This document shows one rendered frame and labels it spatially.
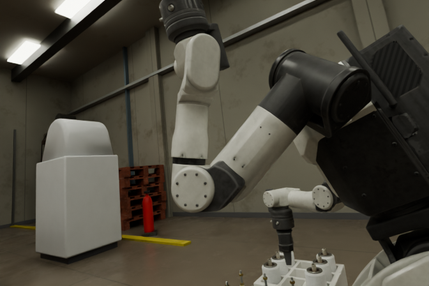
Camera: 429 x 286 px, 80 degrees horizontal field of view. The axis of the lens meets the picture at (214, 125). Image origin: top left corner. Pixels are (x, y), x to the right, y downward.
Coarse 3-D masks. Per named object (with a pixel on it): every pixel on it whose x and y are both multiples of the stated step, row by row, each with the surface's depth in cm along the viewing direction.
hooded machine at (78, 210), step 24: (72, 120) 316; (48, 144) 315; (72, 144) 295; (96, 144) 319; (48, 168) 300; (72, 168) 284; (96, 168) 307; (48, 192) 295; (72, 192) 279; (96, 192) 301; (48, 216) 290; (72, 216) 274; (96, 216) 295; (120, 216) 320; (48, 240) 286; (72, 240) 270; (96, 240) 290; (120, 240) 314
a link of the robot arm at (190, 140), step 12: (180, 108) 49; (192, 108) 48; (204, 108) 49; (180, 120) 49; (192, 120) 48; (204, 120) 49; (180, 132) 48; (192, 132) 48; (204, 132) 49; (180, 144) 47; (192, 144) 47; (204, 144) 49; (180, 156) 47; (192, 156) 47; (204, 156) 48; (180, 168) 46
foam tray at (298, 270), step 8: (296, 264) 154; (304, 264) 156; (336, 264) 147; (296, 272) 147; (304, 272) 145; (336, 272) 137; (344, 272) 143; (256, 280) 139; (288, 280) 138; (296, 280) 136; (304, 280) 133; (336, 280) 128; (344, 280) 140
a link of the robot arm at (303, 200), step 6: (300, 192) 96; (306, 192) 94; (294, 198) 96; (300, 198) 94; (306, 198) 91; (294, 204) 96; (300, 204) 94; (306, 204) 91; (312, 204) 89; (336, 204) 81; (342, 204) 84; (312, 210) 90; (318, 210) 84; (324, 210) 82; (330, 210) 83; (336, 210) 85
